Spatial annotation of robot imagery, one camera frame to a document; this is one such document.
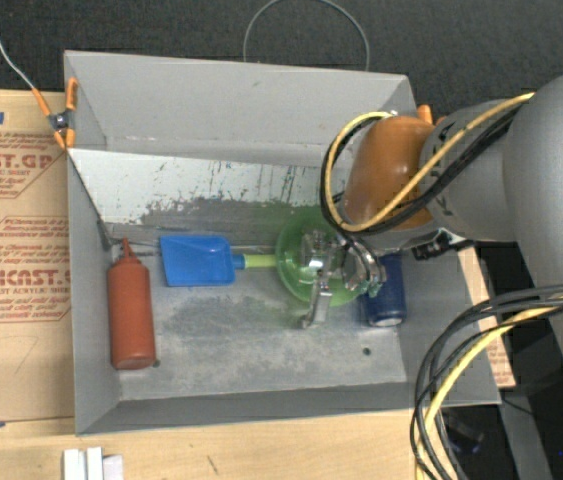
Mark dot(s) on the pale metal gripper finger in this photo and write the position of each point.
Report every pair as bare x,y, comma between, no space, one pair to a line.
311,314
326,299

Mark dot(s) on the clear green ball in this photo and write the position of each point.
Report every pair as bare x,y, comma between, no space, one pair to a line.
291,273

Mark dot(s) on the blue can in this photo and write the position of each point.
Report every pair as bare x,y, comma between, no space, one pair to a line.
386,303

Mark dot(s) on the grey metal bin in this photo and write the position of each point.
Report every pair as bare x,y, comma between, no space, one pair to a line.
241,348

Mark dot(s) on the red squeeze bottle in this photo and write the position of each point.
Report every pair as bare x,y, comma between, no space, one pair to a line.
131,313

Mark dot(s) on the brown cardboard board red print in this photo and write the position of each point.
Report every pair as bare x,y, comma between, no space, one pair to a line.
21,348

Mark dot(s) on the black cylinder on white bracket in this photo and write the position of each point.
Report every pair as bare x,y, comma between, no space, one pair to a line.
431,249

